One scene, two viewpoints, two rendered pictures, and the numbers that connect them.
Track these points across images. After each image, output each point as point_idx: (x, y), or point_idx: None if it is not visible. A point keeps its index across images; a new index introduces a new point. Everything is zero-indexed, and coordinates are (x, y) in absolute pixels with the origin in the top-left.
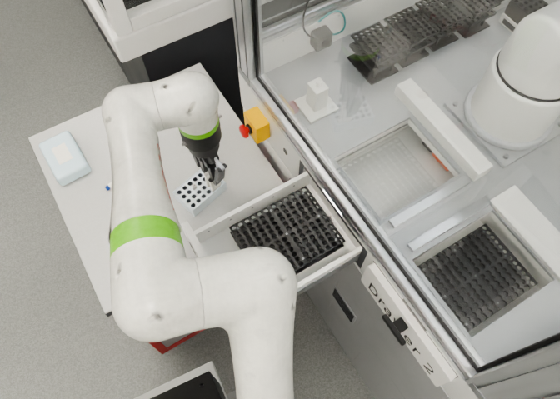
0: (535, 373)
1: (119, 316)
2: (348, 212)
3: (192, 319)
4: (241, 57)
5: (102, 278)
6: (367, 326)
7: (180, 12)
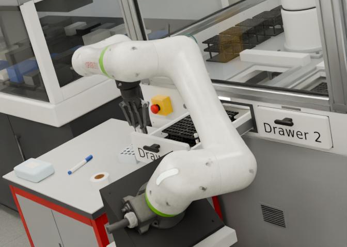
0: (326, 31)
1: (116, 55)
2: (231, 86)
3: (151, 51)
4: None
5: (82, 202)
6: (291, 201)
7: (91, 86)
